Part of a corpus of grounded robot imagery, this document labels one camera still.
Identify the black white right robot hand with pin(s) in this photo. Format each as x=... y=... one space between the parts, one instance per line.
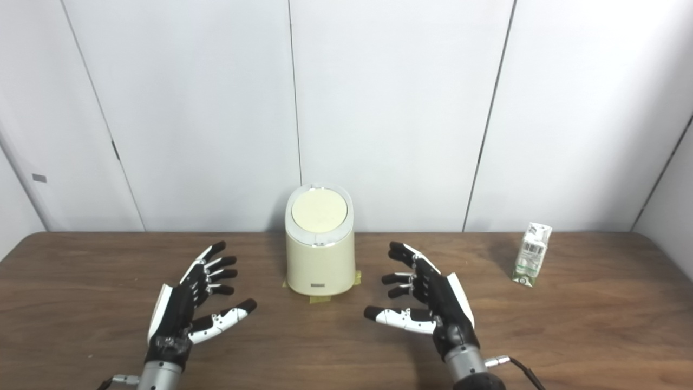
x=452 y=309

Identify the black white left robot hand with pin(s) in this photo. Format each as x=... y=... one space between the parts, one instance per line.
x=173 y=311

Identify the white green milk carton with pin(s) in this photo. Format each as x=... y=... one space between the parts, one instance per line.
x=531 y=254

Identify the cream-colored round bin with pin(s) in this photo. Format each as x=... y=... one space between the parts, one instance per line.
x=320 y=262

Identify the cream round bin lid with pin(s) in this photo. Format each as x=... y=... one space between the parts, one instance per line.
x=319 y=210

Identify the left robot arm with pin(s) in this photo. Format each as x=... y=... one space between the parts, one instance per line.
x=161 y=378

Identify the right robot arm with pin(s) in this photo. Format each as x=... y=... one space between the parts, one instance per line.
x=470 y=371

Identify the black wall panel hinge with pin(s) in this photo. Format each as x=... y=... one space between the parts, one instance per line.
x=115 y=150

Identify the grey wall label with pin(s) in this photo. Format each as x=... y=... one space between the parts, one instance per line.
x=39 y=177

